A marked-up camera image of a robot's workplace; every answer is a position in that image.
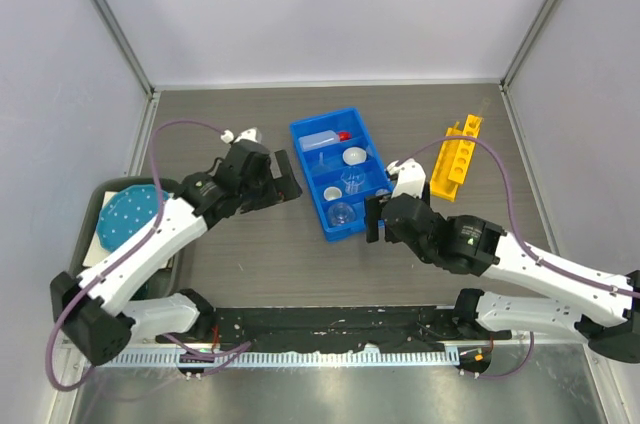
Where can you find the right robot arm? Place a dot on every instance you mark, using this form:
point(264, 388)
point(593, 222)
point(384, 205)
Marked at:
point(572, 301)

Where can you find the dark grey tray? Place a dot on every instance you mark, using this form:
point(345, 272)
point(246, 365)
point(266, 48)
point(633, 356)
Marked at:
point(88, 251)

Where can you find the yellow test tube rack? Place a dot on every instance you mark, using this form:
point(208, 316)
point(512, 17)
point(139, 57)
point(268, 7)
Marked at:
point(454, 159)

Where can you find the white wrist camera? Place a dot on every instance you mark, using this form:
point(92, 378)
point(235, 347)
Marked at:
point(409, 176)
point(252, 134)

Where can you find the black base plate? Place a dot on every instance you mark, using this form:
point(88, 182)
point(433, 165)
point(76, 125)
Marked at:
point(337, 330)

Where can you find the white evaporating dish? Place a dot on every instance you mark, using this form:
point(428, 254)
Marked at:
point(354, 156)

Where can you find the teal dotted plate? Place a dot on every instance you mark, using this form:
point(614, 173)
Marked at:
point(124, 213)

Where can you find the clear glass test tube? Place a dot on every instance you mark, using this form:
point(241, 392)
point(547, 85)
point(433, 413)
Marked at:
point(485, 103)

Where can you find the clear glass beaker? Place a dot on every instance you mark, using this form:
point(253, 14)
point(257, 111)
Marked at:
point(353, 179)

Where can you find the small white crucible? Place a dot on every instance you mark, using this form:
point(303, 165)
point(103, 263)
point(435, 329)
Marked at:
point(332, 193)

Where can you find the clear plastic funnel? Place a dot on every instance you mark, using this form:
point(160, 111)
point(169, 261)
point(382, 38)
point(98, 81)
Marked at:
point(325, 163)

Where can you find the white slotted cable duct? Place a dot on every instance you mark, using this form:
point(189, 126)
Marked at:
point(369, 357)

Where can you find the blue compartment bin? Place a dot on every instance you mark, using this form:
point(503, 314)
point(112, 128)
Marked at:
point(350, 120)

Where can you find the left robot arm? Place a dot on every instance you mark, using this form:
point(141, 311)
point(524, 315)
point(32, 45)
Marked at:
point(96, 310)

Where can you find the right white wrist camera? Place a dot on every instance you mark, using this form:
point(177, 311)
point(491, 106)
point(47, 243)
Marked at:
point(409, 176)

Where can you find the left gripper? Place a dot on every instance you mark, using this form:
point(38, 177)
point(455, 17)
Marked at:
point(281, 189)

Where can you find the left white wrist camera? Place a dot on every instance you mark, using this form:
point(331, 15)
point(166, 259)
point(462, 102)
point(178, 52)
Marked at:
point(252, 134)

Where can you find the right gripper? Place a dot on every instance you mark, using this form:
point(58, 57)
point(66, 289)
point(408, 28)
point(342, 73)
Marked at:
point(372, 205)

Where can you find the clear glass flask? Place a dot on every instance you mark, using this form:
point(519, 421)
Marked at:
point(340, 213)

